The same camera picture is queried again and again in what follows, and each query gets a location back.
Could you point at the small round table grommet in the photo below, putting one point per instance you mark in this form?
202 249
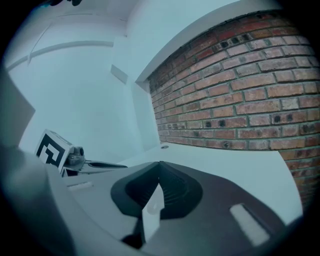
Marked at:
165 147

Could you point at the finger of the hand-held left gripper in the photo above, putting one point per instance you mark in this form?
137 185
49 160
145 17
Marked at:
116 165
100 170

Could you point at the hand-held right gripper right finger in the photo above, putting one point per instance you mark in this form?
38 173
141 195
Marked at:
182 192

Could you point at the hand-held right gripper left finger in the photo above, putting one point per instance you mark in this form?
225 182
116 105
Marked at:
135 190

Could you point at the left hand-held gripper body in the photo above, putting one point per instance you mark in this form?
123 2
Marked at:
51 151

